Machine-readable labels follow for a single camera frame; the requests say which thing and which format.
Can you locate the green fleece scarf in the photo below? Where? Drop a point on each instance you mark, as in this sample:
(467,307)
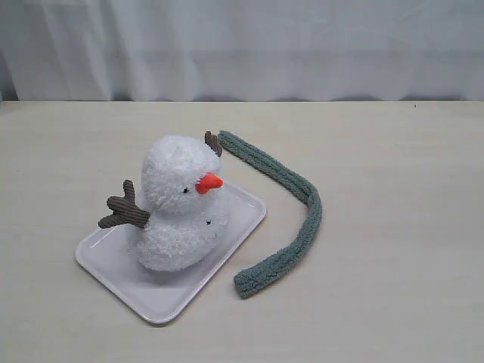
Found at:
(274,267)

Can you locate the white plush snowman toy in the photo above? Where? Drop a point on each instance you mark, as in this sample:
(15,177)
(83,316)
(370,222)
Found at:
(181,210)

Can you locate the white rectangular plastic tray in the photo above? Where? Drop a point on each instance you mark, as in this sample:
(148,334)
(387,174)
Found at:
(160,297)

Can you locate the white backdrop curtain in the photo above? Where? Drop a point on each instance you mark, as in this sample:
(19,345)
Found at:
(241,50)

